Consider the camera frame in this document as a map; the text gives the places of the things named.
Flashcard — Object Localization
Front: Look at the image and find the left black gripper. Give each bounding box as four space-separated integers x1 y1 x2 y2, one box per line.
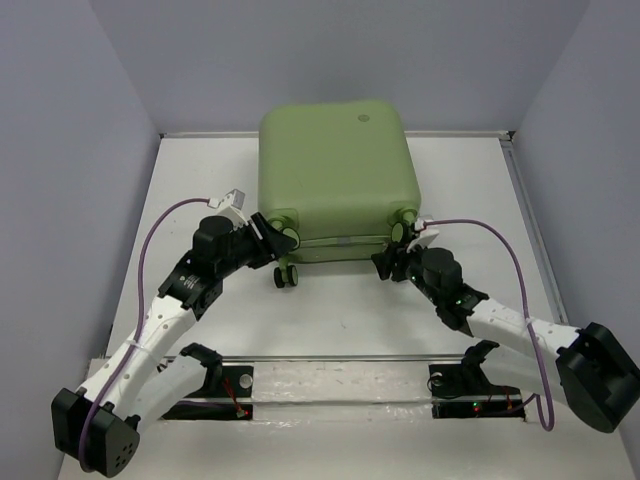
217 212 297 278

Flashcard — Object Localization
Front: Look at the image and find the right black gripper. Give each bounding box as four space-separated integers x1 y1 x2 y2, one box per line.
370 236 442 306

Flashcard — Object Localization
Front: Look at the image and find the green hard-shell suitcase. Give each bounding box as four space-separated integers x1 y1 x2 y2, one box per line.
258 99 422 288

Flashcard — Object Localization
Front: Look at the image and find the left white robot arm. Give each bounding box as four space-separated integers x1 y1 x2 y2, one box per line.
51 212 297 478

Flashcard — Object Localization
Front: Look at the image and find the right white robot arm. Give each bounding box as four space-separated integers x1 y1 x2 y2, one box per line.
371 243 639 433

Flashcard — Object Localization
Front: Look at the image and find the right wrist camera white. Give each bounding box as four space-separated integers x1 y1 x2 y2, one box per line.
406 215 439 253

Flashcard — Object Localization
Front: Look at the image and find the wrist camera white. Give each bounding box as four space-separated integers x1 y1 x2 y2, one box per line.
207 189 247 227
406 215 439 253

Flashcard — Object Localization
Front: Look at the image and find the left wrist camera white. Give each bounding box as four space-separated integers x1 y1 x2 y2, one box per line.
207 189 247 227

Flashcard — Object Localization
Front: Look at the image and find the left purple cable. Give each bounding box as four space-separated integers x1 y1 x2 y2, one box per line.
79 198 224 474

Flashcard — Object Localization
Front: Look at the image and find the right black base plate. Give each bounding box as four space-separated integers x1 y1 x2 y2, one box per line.
426 340 526 420

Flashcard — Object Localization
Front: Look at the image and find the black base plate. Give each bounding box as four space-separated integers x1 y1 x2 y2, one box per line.
161 365 254 421
426 340 526 420

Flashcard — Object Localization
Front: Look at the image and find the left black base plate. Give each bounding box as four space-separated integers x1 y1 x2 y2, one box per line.
161 365 254 421

